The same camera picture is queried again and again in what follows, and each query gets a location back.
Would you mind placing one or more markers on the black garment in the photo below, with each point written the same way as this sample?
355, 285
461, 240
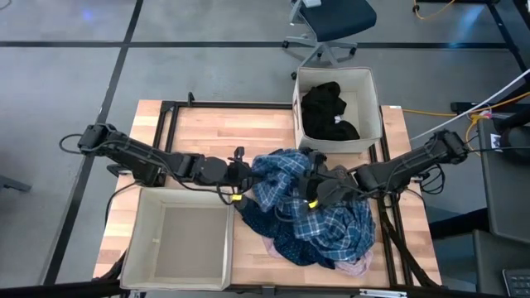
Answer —
323, 111

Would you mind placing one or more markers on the black round device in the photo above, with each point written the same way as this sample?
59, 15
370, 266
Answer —
515, 142

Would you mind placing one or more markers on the dark grey desk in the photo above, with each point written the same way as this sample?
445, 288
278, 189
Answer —
492, 260
505, 198

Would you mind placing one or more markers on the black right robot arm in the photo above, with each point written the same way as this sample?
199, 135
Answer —
397, 169

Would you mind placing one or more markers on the white metal bar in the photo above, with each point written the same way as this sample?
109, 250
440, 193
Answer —
383, 293

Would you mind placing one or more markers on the grey furniture leg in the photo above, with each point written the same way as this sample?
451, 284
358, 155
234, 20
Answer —
14, 184

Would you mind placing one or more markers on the office chair dark seat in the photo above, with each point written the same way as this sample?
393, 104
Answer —
335, 16

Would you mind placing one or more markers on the pink woven garment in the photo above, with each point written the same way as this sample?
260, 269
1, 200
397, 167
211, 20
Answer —
358, 267

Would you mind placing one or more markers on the black base beam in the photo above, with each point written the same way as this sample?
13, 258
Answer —
62, 289

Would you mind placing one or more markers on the blue plaid shirt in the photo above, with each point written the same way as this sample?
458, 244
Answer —
339, 232

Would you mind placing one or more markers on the beige fabric storage bin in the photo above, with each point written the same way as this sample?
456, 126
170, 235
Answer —
182, 240

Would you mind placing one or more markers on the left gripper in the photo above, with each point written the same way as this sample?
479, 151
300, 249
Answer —
239, 174

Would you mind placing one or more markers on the beige fabric bin brown tag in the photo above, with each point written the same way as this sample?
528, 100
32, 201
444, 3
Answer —
364, 124

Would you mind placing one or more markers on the black keyboard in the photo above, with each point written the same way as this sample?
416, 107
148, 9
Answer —
517, 283

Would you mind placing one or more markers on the navy dotted garment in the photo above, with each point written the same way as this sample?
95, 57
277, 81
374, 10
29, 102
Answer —
285, 248

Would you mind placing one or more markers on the white printed label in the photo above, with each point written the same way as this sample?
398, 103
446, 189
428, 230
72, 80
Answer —
495, 141

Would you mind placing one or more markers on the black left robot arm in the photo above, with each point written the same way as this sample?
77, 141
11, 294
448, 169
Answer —
141, 159

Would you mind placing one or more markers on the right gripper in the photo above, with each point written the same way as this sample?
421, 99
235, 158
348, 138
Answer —
314, 182

